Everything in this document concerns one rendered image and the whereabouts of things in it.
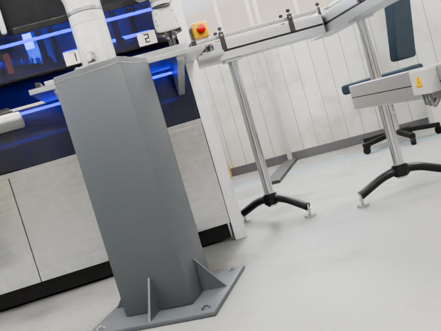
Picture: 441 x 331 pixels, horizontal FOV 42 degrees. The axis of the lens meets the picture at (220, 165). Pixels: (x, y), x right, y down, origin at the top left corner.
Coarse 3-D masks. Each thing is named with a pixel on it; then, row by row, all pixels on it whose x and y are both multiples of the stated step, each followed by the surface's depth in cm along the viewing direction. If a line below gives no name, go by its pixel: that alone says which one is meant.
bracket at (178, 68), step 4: (180, 56) 233; (176, 60) 236; (180, 60) 233; (176, 64) 240; (180, 64) 237; (172, 68) 259; (176, 68) 244; (180, 68) 240; (172, 72) 264; (176, 72) 248; (180, 72) 243; (176, 76) 253; (180, 76) 247; (176, 80) 257; (180, 80) 251; (184, 80) 252; (176, 84) 262; (180, 84) 254; (184, 84) 256; (180, 88) 258; (184, 88) 260; (180, 92) 262; (184, 92) 264
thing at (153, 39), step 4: (144, 32) 263; (148, 32) 263; (152, 32) 264; (140, 36) 263; (144, 36) 263; (152, 36) 264; (140, 40) 263; (144, 40) 263; (148, 40) 264; (152, 40) 264; (156, 40) 264; (140, 44) 263; (144, 44) 263; (148, 44) 264
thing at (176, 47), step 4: (180, 44) 236; (184, 44) 236; (164, 48) 235; (168, 48) 235; (172, 48) 235; (176, 48) 235; (180, 48) 236; (184, 48) 236; (148, 52) 234; (152, 52) 234; (156, 52) 234; (160, 52) 234; (164, 52) 235; (168, 52) 235; (132, 56) 233; (136, 56) 233; (140, 56) 233; (144, 56) 234; (148, 56) 234; (152, 56) 234
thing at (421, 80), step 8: (416, 72) 212; (424, 72) 207; (432, 72) 207; (416, 80) 214; (424, 80) 209; (432, 80) 207; (416, 88) 216; (424, 88) 210; (432, 88) 207; (440, 88) 208
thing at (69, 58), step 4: (68, 52) 258; (72, 52) 259; (76, 52) 259; (64, 56) 258; (68, 56) 258; (72, 56) 259; (68, 60) 258; (72, 60) 259; (80, 60) 259; (68, 64) 258; (72, 64) 259
